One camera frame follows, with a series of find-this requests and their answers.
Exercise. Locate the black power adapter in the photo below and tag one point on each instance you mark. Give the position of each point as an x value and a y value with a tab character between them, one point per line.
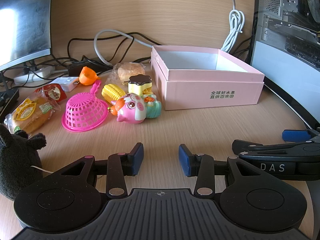
75	67

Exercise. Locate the yellow toy corn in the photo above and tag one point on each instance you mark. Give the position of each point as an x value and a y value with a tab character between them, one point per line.
111	92

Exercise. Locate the cake in yellow wrapper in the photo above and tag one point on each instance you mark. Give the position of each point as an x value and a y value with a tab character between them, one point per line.
30	115

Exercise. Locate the orange toy fruit half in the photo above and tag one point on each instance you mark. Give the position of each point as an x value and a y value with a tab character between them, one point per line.
87	76

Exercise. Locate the computer tower case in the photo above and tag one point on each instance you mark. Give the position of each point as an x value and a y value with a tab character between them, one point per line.
287	30

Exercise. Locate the pink plastic strainer basket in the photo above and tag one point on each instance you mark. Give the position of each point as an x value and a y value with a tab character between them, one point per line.
82	112

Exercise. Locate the bun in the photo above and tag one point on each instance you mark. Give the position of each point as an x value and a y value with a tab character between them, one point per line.
127	71

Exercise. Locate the green lucky cat toy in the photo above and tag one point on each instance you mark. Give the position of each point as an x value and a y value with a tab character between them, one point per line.
153	108

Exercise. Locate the white power strip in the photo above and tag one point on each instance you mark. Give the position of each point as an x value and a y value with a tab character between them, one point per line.
37	73

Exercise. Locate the black keyboard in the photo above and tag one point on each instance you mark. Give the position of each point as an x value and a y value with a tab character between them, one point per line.
7	100

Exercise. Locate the black plush toy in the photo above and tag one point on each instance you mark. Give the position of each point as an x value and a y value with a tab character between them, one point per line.
15	165

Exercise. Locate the red snack packet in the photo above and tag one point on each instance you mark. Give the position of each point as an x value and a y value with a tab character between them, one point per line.
53	93

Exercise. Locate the white plug adapter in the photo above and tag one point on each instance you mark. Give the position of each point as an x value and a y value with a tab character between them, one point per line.
67	85

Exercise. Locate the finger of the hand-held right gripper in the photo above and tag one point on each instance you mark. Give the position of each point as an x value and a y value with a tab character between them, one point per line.
250	147
295	135

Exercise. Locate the black computer monitor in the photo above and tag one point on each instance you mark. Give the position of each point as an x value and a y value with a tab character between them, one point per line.
25	17

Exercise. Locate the yellow toy cake brown top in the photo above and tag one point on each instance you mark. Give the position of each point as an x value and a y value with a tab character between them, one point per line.
137	86

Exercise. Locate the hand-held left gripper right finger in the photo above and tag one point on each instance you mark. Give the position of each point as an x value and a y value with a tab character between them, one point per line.
183	160

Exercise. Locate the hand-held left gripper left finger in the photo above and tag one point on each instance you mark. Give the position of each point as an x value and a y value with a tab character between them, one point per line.
137	158

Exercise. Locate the pink cat toy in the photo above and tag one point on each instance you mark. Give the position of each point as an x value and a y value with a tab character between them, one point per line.
132	110

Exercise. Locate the pink cardboard box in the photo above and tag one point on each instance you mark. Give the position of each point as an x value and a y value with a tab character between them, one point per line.
200	92

